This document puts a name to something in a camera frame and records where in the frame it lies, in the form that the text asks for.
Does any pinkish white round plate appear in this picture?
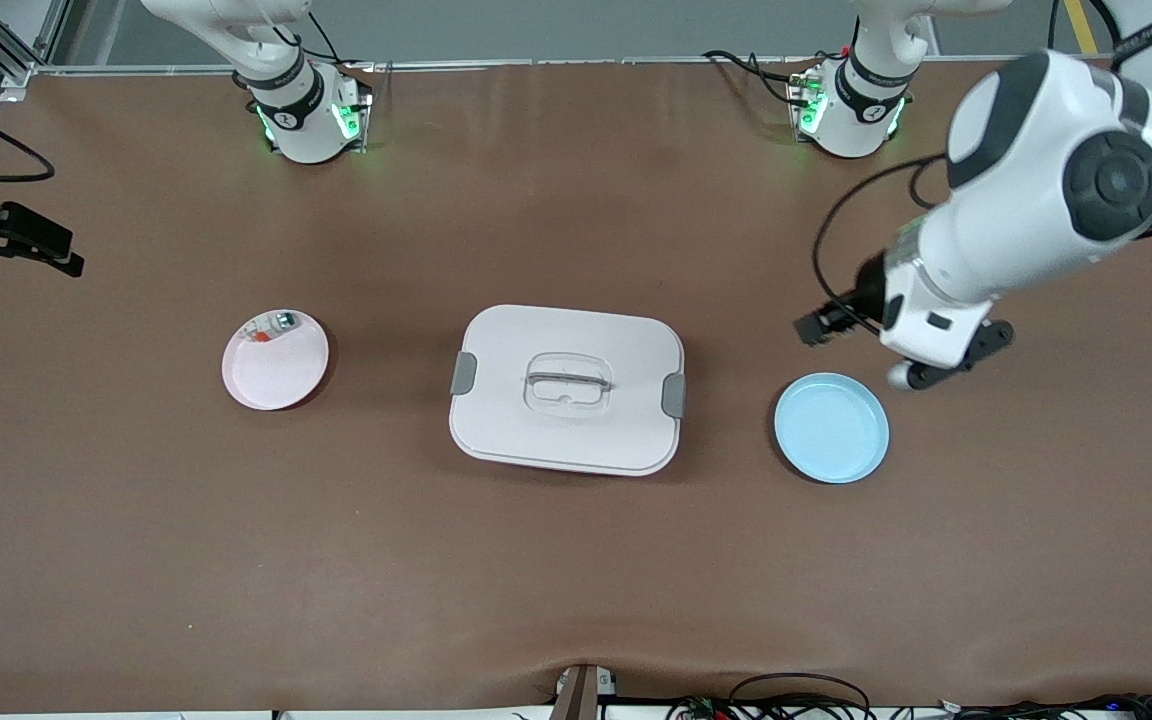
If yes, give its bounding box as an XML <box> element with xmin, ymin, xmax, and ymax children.
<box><xmin>222</xmin><ymin>309</ymin><xmax>330</xmax><ymax>411</ymax></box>

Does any tangled black cable bundle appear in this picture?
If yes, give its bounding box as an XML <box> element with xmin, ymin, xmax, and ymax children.
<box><xmin>666</xmin><ymin>690</ymin><xmax>1152</xmax><ymax>720</ymax></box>

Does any black arm base cable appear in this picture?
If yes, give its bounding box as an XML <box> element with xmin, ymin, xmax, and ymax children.
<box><xmin>306</xmin><ymin>10</ymin><xmax>377</xmax><ymax>71</ymax></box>
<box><xmin>701</xmin><ymin>48</ymin><xmax>807</xmax><ymax>106</ymax></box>

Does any black right arm base cable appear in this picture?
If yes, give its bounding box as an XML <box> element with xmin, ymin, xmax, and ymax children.
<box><xmin>306</xmin><ymin>10</ymin><xmax>377</xmax><ymax>71</ymax></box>

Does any grey camera stand bracket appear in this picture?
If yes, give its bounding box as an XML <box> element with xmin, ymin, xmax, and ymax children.
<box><xmin>551</xmin><ymin>663</ymin><xmax>619</xmax><ymax>720</ymax></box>

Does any light blue round plate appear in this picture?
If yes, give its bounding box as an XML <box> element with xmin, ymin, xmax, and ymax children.
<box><xmin>774</xmin><ymin>373</ymin><xmax>890</xmax><ymax>485</ymax></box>

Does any silver table edge rail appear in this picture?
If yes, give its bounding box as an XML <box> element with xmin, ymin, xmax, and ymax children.
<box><xmin>31</xmin><ymin>55</ymin><xmax>1137</xmax><ymax>76</ymax></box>

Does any aluminium frame post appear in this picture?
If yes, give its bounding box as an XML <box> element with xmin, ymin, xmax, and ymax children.
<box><xmin>0</xmin><ymin>0</ymin><xmax>72</xmax><ymax>86</ymax></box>

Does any black left camera bracket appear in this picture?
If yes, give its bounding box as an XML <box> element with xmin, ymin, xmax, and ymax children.
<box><xmin>908</xmin><ymin>318</ymin><xmax>1016</xmax><ymax>391</ymax></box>

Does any white lidded storage box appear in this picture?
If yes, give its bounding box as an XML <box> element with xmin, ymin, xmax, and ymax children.
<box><xmin>449</xmin><ymin>304</ymin><xmax>687</xmax><ymax>477</ymax></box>

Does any looped black cable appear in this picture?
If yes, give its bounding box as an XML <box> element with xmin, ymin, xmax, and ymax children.
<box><xmin>729</xmin><ymin>672</ymin><xmax>872</xmax><ymax>720</ymax></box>

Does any black left arm base cable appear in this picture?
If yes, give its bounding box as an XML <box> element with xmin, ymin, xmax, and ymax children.
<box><xmin>701</xmin><ymin>48</ymin><xmax>807</xmax><ymax>106</ymax></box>

